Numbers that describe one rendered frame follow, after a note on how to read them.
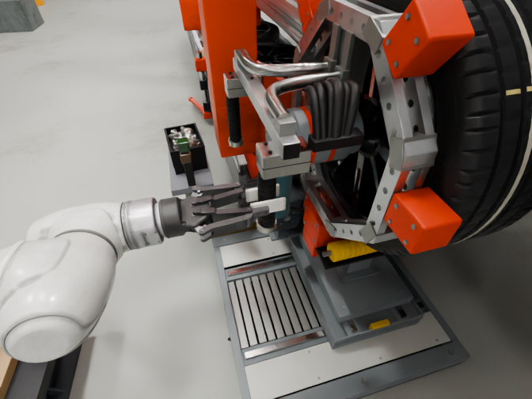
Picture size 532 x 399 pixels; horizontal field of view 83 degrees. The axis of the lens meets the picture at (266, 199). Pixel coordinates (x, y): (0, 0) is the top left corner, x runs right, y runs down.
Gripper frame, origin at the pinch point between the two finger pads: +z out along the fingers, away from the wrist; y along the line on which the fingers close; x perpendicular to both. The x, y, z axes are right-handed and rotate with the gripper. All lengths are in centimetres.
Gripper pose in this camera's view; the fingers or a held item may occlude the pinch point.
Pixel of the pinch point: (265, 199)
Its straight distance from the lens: 60.4
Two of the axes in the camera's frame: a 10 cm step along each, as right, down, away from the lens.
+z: 9.6, -1.8, 2.0
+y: 2.7, 6.6, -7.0
